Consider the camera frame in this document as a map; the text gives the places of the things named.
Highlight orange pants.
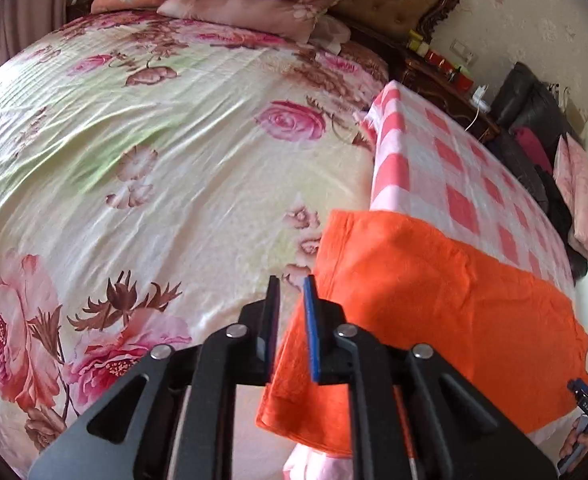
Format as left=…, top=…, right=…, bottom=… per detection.
left=285, top=206, right=588, bottom=434

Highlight black clothing pile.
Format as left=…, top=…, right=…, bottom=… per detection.
left=535, top=165, right=588, bottom=283

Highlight right hand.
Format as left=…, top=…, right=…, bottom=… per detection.
left=559, top=418, right=588, bottom=462

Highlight floral bed sheet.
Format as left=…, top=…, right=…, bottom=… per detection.
left=0, top=11, right=388, bottom=478

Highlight pink floral cushion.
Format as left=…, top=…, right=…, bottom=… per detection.
left=553, top=134, right=588, bottom=260

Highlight maroon cushion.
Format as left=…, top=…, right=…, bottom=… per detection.
left=512, top=127, right=553, bottom=174

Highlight red white checkered cloth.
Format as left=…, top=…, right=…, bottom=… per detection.
left=282, top=79, right=578, bottom=480

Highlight black leather armchair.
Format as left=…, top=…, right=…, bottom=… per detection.
left=485, top=62, right=575, bottom=214

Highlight dark wooden nightstand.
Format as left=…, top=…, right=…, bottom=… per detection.
left=390, top=51, right=500, bottom=143

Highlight pink pillow under quilt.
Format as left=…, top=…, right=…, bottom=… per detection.
left=157, top=0, right=350, bottom=54

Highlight red tin box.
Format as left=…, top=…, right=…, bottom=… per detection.
left=451, top=72, right=474, bottom=94

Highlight white charging cable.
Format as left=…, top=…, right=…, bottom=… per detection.
left=462, top=84, right=490, bottom=134

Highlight wall socket plate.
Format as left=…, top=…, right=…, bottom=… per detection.
left=449, top=39, right=477, bottom=67

